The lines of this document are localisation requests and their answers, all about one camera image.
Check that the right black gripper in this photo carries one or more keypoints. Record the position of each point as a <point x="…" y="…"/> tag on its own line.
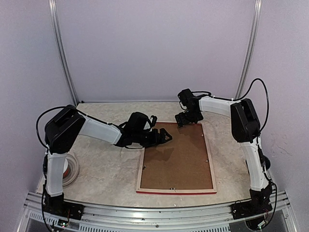
<point x="198" y="117"/>

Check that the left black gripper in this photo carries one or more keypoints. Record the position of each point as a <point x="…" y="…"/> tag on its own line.
<point x="162" y="139"/>

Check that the brown backing board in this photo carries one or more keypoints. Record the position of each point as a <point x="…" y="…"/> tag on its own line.
<point x="176" y="157"/>

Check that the red wooden picture frame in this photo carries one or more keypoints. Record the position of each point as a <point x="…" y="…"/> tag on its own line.
<point x="176" y="191"/>

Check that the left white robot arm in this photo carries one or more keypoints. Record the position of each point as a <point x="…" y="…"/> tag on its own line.
<point x="60" y="134"/>

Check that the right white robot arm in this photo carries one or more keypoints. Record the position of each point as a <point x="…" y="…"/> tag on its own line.
<point x="245" y="128"/>

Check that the dark green mug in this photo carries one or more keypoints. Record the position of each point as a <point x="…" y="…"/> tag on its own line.
<point x="267" y="163"/>

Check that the white red bowl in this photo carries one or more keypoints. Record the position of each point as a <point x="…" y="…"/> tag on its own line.
<point x="65" y="166"/>

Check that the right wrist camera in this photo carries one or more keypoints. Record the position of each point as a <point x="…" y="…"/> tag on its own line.
<point x="187" y="98"/>

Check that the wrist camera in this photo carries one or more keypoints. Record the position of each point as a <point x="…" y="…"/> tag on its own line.
<point x="187" y="98"/>
<point x="139" y="122"/>

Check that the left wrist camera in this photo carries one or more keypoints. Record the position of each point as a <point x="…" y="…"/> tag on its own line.
<point x="139" y="122"/>

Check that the right aluminium post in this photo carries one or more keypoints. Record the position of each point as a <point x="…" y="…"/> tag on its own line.
<point x="250" y="47"/>

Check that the aluminium post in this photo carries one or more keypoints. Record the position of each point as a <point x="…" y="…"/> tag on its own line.
<point x="61" y="51"/>
<point x="250" y="47"/>

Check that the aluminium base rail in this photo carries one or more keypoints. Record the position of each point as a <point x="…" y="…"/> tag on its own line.
<point x="207" y="218"/>

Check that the left aluminium post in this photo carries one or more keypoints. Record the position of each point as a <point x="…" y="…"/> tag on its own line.
<point x="61" y="51"/>

